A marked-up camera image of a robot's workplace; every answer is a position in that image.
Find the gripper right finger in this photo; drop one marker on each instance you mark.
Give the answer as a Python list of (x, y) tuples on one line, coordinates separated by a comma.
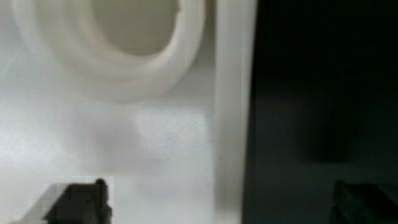
[(364, 203)]

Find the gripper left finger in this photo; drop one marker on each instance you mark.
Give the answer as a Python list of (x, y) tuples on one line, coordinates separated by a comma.
[(80, 207)]

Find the white square tabletop tray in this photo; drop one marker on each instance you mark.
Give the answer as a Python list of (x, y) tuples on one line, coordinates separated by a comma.
[(125, 82)]

